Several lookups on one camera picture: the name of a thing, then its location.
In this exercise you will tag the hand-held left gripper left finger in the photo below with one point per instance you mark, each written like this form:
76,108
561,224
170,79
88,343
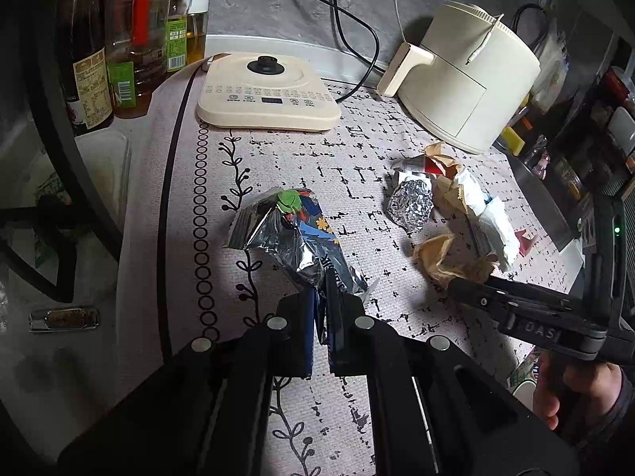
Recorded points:
307,329

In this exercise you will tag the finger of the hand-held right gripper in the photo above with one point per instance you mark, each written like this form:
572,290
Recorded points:
491,297

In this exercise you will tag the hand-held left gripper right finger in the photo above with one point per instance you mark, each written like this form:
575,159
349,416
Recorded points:
337,329

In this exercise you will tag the brown paper bag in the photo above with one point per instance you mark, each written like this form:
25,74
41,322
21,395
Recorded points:
446,265

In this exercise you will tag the white paper wrapper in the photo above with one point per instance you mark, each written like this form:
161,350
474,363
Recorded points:
496,228

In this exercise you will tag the foil snack wrapper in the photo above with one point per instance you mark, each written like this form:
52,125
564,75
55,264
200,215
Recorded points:
278,245

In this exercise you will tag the aluminium foil ball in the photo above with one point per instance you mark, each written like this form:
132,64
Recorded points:
409,204

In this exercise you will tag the silver red wrapper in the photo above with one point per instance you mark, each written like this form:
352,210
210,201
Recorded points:
414,166

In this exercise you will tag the person's right forearm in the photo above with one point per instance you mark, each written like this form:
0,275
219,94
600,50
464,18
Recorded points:
605,409

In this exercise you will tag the person's right hand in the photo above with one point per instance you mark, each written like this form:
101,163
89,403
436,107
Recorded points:
546,396

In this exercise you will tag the small red plastic piece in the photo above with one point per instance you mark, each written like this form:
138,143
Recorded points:
526,244

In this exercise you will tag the white green cup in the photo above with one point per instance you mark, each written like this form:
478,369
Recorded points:
523,378

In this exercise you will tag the yellow sponge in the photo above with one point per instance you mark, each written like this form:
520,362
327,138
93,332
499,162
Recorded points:
513,141

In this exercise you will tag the patterned grey tablecloth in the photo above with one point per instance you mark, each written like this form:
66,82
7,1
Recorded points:
347,168

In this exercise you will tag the cream air fryer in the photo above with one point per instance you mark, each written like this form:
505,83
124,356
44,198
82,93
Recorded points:
471,94

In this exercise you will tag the cream induction cooker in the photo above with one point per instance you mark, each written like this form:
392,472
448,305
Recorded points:
268,109

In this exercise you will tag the clear plastic container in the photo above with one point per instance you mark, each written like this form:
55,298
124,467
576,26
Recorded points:
106,173

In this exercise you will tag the white top oil bottle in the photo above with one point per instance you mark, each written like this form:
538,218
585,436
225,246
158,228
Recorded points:
197,34

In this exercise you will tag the yellow cap green label bottle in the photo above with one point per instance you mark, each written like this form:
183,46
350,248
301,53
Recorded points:
177,34

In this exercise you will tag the dark sauce bottle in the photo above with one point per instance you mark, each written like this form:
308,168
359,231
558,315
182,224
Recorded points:
87,79

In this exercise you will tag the black metal frame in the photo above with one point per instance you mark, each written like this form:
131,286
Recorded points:
54,124

